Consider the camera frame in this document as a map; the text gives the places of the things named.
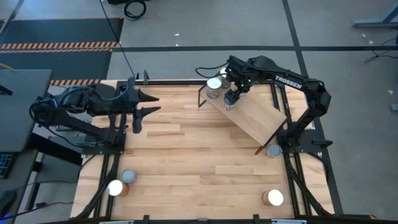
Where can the black object on desk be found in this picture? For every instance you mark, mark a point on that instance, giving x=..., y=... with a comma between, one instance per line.
x=3, y=90

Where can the black computer mouse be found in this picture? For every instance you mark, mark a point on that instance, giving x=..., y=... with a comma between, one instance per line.
x=6, y=202

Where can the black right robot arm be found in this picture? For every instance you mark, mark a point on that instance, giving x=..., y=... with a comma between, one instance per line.
x=295, y=82

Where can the white carrots label can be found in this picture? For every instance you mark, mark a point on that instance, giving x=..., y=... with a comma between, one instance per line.
x=229, y=106

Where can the black box on floor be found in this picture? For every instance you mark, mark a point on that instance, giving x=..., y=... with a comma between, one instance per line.
x=116, y=1

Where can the orange-yellow label can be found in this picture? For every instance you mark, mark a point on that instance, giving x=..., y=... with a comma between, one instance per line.
x=115, y=187

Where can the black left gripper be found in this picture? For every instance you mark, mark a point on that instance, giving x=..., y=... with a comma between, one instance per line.
x=135, y=105

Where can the teal orange-slice label can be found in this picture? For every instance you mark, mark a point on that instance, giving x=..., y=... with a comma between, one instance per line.
x=275, y=197

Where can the grey desk leg frame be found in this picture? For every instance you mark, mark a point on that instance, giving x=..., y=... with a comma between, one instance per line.
x=373, y=23

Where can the black aluminium table frame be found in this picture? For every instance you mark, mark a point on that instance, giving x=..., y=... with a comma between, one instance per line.
x=171, y=82

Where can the black hazard-striped floor mat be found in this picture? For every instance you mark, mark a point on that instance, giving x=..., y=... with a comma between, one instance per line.
x=62, y=63
x=62, y=31

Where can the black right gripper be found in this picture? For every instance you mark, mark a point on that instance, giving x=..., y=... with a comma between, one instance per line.
x=237, y=73

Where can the wooden shelf with black legs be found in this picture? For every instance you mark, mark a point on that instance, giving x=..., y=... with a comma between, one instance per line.
x=255, y=118

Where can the black table clamp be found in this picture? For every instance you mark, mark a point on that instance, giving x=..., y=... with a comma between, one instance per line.
x=145, y=77

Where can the cream peaches label can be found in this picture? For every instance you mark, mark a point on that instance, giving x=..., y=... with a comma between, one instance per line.
x=214, y=84

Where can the small grey-lid can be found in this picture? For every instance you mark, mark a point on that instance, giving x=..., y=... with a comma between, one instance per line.
x=274, y=150
x=128, y=175

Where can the black keyboard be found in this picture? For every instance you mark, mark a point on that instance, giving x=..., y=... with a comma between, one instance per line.
x=4, y=165

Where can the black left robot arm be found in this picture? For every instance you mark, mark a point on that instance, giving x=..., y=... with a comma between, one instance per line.
x=99, y=99

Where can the grey desk top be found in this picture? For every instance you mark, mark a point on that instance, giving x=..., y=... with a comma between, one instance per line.
x=21, y=109

